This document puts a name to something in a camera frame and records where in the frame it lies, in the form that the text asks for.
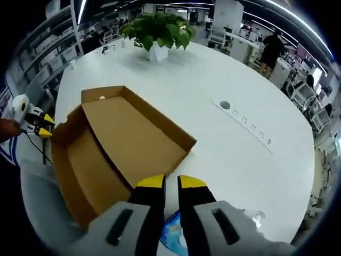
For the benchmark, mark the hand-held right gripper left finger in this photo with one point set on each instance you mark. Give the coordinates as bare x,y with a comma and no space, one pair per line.
146,213

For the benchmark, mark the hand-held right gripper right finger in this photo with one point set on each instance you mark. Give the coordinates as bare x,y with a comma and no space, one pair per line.
197,218

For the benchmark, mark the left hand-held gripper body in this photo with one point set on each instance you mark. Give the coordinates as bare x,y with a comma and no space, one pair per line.
17,114

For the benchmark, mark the dark blue soft wipes packet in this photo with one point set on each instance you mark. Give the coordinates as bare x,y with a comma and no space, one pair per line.
173,234

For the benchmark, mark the brown cardboard shoe box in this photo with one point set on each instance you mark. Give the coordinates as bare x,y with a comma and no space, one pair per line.
133,133

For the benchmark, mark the clear plastic item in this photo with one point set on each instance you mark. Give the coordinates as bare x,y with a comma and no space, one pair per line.
259,217

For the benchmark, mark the person's left hand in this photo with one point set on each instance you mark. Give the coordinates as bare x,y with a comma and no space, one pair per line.
9,129

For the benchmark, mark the person's white blue striped shirt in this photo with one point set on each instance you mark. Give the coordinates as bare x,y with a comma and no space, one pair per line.
9,152

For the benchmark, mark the white metal shelf rack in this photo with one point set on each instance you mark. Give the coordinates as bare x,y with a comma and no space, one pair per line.
77,32

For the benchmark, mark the small black device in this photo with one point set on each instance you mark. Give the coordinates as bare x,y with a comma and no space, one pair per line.
106,49

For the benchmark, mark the flush table socket strip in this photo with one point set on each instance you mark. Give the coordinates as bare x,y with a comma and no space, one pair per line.
253,128

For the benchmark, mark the green potted plant white pot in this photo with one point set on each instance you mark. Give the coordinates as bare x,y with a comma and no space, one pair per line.
154,26

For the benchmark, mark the white office chair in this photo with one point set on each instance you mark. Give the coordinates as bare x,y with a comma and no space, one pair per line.
303,92
321,118

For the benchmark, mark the white square column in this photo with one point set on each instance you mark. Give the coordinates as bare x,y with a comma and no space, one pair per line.
229,13

